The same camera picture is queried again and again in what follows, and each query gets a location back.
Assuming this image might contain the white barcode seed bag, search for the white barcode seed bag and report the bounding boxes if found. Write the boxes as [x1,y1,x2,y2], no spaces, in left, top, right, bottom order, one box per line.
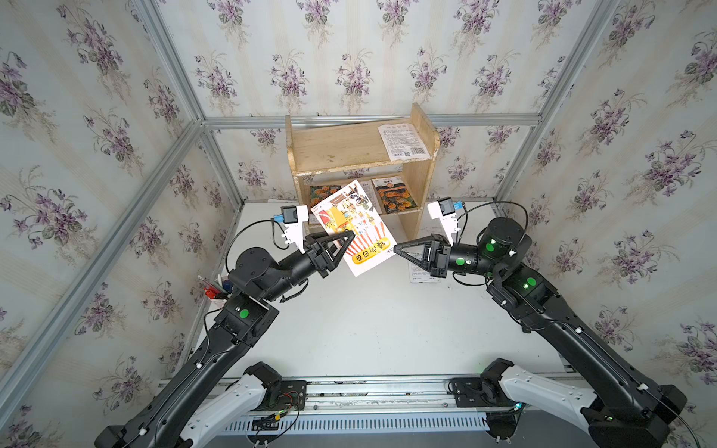
[378,123,429,162]

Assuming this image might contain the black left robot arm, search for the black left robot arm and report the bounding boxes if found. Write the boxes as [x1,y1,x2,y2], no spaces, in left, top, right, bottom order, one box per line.
[93,231,355,447]

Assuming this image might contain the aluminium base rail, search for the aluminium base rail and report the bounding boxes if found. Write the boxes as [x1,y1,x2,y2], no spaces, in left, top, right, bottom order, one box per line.
[131,371,612,448]

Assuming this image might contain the white text seed bag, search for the white text seed bag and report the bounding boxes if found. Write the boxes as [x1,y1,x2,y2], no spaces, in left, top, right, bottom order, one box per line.
[408,264,441,285]

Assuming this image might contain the colourful popcorn seed bag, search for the colourful popcorn seed bag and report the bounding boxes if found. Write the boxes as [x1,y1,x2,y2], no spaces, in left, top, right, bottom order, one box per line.
[311,180,397,276]

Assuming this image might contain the white label seed bag middle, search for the white label seed bag middle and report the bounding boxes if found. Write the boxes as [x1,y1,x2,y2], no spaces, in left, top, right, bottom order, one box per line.
[360,180,384,215]

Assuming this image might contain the orange flower seed bag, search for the orange flower seed bag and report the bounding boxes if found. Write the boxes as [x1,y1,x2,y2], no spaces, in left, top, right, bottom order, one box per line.
[373,177,418,215]
[309,185,342,207]

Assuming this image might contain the orange flower seed bag right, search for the orange flower seed bag right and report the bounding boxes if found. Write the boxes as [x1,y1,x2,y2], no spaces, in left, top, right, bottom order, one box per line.
[373,177,418,215]

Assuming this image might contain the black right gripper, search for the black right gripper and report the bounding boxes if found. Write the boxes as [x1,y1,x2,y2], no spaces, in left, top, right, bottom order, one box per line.
[397,233,508,284]

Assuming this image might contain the red items at table edge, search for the red items at table edge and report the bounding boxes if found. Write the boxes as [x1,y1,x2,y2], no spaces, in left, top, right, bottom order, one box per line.
[197,274,230,300]

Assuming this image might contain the wooden two-tier shelf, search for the wooden two-tier shelf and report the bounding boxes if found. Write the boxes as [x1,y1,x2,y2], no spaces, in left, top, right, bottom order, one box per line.
[285,104,440,241]

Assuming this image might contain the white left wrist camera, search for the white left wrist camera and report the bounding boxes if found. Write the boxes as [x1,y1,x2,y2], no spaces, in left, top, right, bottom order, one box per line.
[274,205,309,253]

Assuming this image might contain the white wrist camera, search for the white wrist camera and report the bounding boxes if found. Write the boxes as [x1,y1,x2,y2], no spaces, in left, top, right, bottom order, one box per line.
[274,205,309,253]
[427,197,464,245]

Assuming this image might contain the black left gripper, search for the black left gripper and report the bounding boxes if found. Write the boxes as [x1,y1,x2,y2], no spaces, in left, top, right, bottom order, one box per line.
[257,230,352,307]

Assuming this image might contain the orange flower seed bag left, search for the orange flower seed bag left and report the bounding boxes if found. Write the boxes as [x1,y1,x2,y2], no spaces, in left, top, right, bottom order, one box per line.
[309,185,342,207]

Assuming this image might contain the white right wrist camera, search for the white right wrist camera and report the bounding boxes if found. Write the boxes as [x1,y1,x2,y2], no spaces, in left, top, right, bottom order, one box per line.
[427,197,464,245]

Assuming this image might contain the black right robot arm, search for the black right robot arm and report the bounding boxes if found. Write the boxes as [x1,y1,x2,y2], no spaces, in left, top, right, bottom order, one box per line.
[394,218,687,447]

